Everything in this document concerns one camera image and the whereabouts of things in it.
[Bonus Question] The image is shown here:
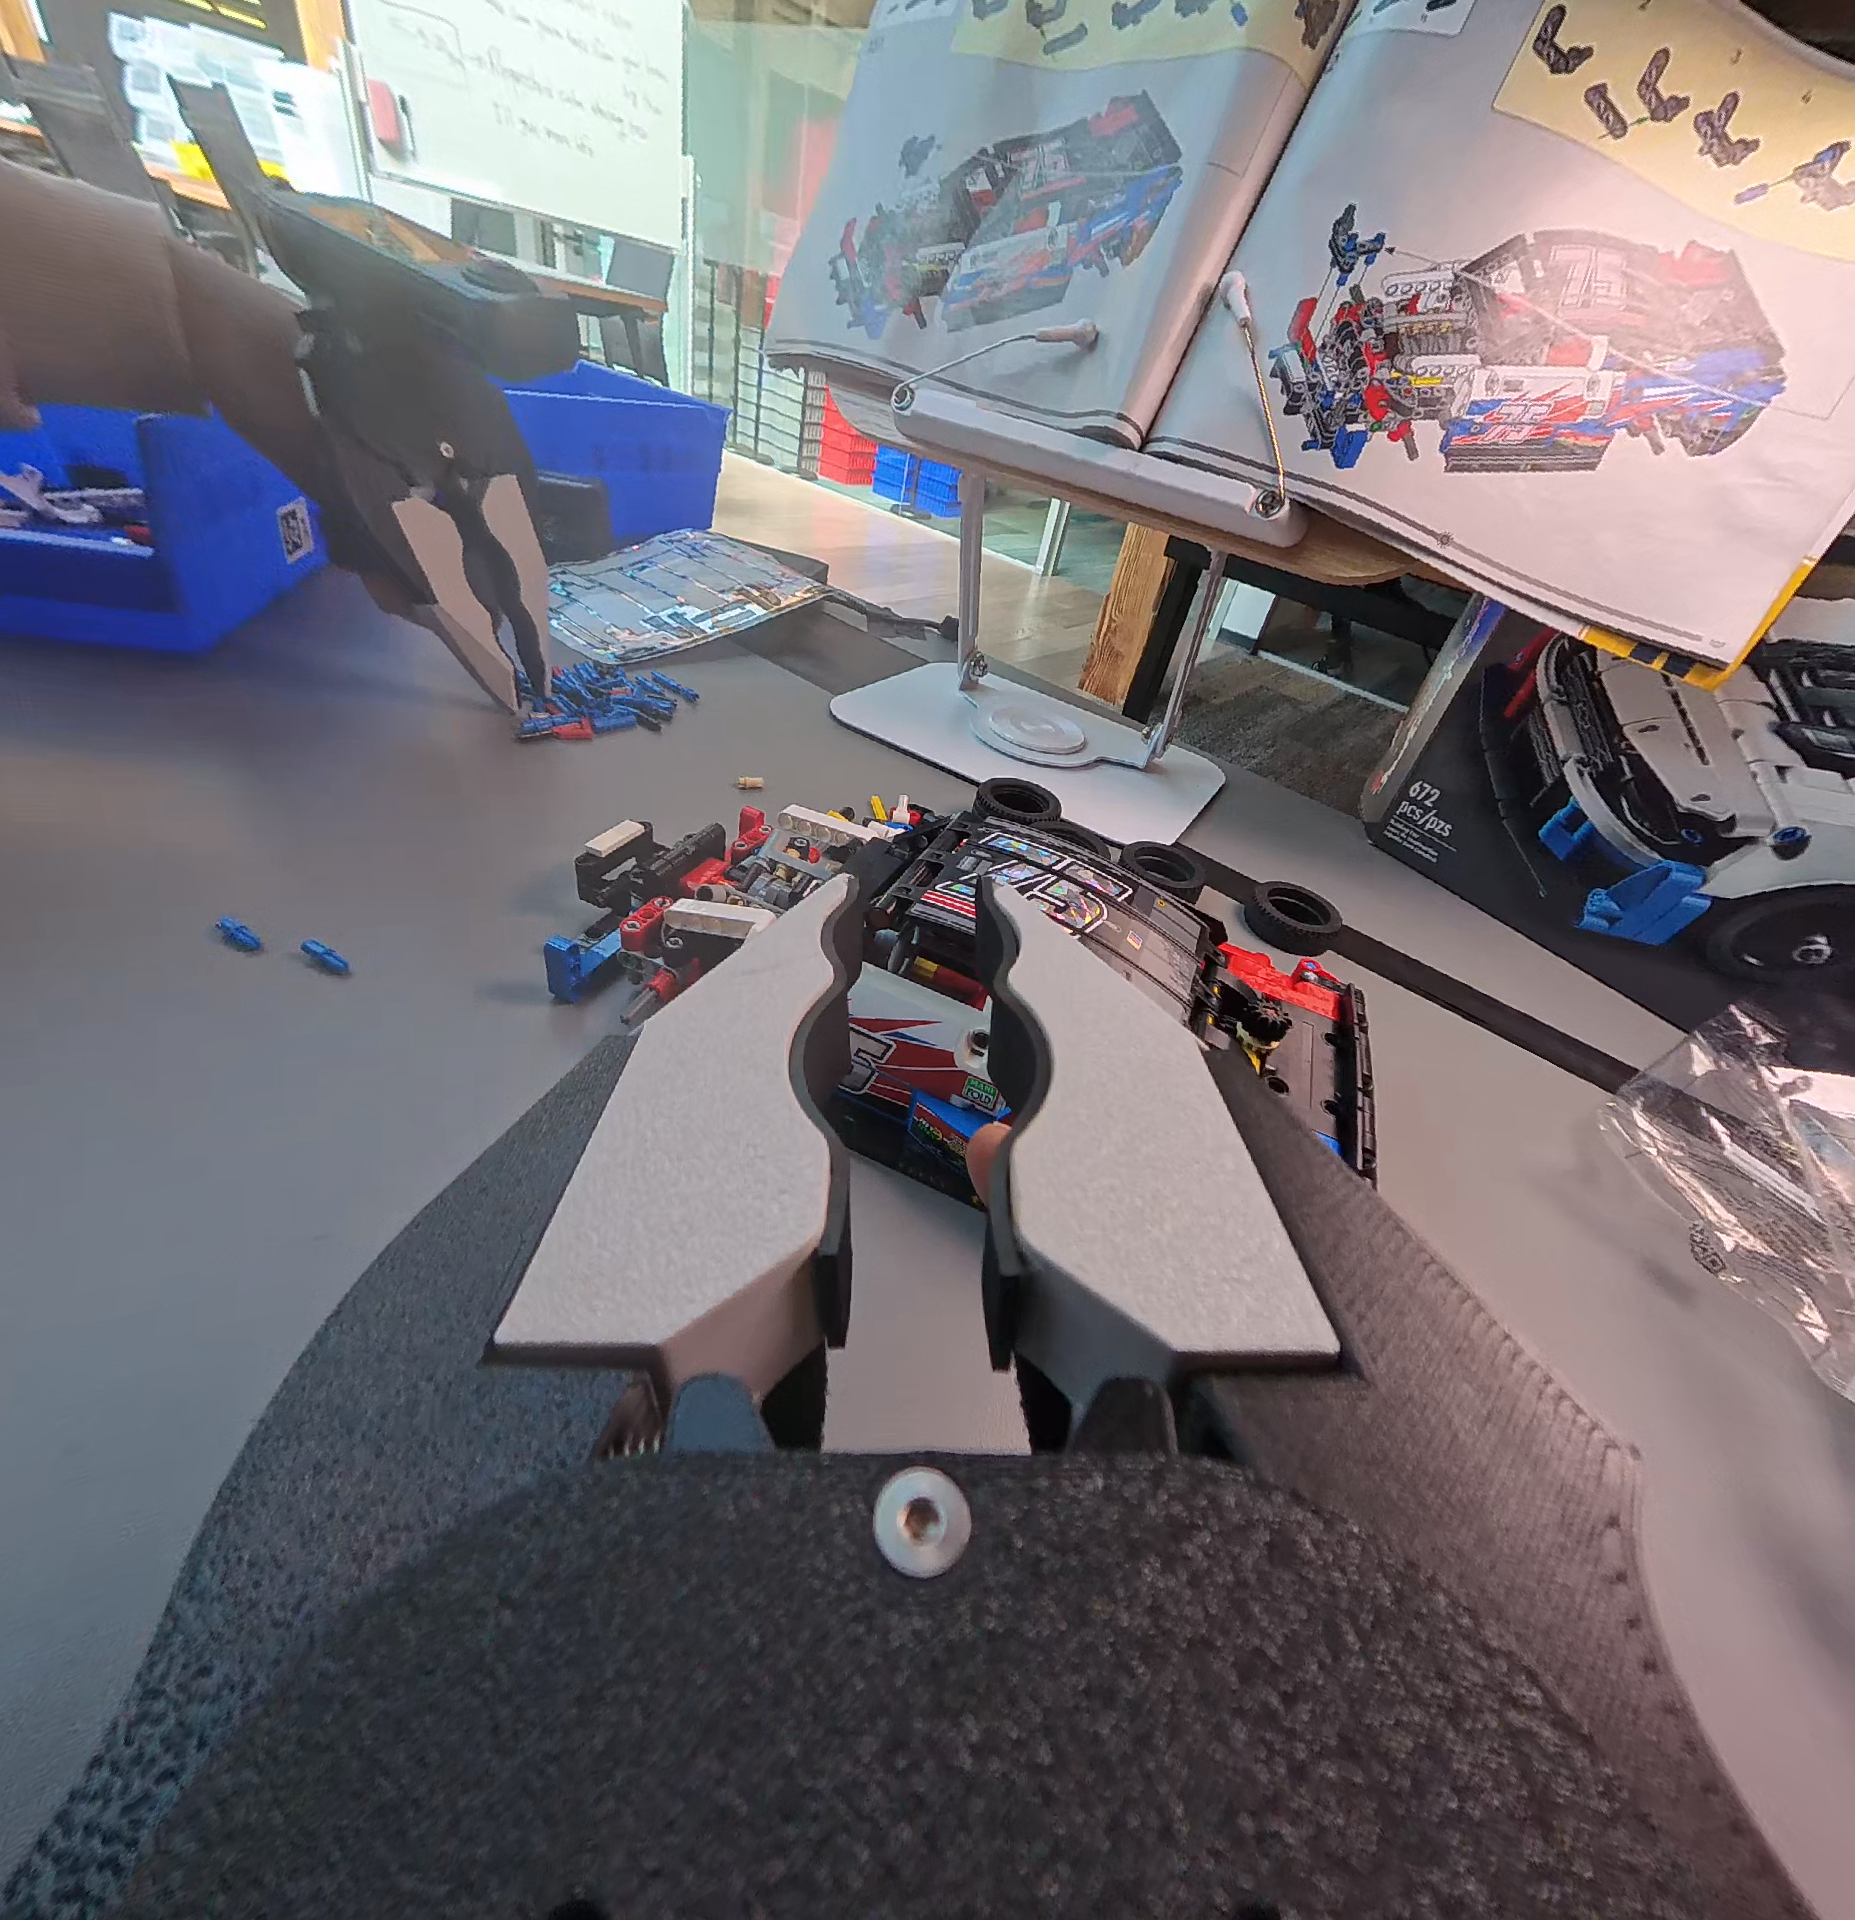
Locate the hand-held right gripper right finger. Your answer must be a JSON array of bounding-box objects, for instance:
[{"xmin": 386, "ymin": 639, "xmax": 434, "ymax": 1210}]
[{"xmin": 977, "ymin": 875, "xmax": 1346, "ymax": 1452}]

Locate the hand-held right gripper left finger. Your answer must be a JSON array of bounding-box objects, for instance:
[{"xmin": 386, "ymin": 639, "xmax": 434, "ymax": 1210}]
[{"xmin": 484, "ymin": 875, "xmax": 863, "ymax": 1449}]

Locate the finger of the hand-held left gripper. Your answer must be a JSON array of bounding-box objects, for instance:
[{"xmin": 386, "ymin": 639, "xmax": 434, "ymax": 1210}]
[
  {"xmin": 390, "ymin": 483, "xmax": 522, "ymax": 713},
  {"xmin": 484, "ymin": 468, "xmax": 557, "ymax": 708}
]

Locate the pile of blue brick pins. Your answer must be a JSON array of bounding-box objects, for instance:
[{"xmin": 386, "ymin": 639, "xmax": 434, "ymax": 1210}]
[{"xmin": 510, "ymin": 661, "xmax": 704, "ymax": 746}]

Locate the toy brick race car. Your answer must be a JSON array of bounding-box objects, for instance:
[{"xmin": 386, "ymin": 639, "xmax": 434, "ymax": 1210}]
[{"xmin": 543, "ymin": 803, "xmax": 1381, "ymax": 1210}]

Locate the white book stand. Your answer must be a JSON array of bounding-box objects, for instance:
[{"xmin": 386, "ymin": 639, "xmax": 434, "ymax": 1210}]
[{"xmin": 829, "ymin": 269, "xmax": 1410, "ymax": 845}]

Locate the building instruction booklet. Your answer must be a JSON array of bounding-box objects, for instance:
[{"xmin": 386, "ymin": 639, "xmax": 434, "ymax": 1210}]
[{"xmin": 762, "ymin": 0, "xmax": 1855, "ymax": 692}]

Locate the person's left forearm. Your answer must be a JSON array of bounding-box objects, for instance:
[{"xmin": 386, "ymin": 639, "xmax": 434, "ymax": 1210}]
[{"xmin": 0, "ymin": 141, "xmax": 322, "ymax": 481}]

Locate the grey desk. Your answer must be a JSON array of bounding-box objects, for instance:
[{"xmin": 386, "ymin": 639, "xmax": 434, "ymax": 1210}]
[{"xmin": 0, "ymin": 562, "xmax": 1855, "ymax": 1920}]

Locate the holographic sticker sheet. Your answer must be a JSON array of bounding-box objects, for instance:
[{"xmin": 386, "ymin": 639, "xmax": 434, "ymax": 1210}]
[{"xmin": 543, "ymin": 525, "xmax": 838, "ymax": 665}]

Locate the blue storage bin with tag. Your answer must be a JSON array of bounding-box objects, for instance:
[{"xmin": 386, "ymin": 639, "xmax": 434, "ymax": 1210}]
[{"xmin": 0, "ymin": 401, "xmax": 329, "ymax": 657}]

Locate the whiteboard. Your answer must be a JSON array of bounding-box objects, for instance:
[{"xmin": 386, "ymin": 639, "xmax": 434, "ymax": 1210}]
[{"xmin": 342, "ymin": 0, "xmax": 690, "ymax": 251}]

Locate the stack of red blue bins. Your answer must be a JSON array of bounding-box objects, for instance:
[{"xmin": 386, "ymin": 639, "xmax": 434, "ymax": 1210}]
[{"xmin": 813, "ymin": 380, "xmax": 968, "ymax": 521}]

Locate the toy car set box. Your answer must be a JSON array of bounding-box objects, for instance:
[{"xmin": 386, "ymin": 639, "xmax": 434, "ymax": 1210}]
[{"xmin": 1356, "ymin": 593, "xmax": 1855, "ymax": 1040}]

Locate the pile of clear plastic bags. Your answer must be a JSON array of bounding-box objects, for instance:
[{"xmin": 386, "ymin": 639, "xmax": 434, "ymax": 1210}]
[{"xmin": 1598, "ymin": 1003, "xmax": 1855, "ymax": 1429}]

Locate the wooden post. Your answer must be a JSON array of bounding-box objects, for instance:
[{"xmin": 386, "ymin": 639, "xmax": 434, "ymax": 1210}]
[{"xmin": 1075, "ymin": 523, "xmax": 1214, "ymax": 708}]

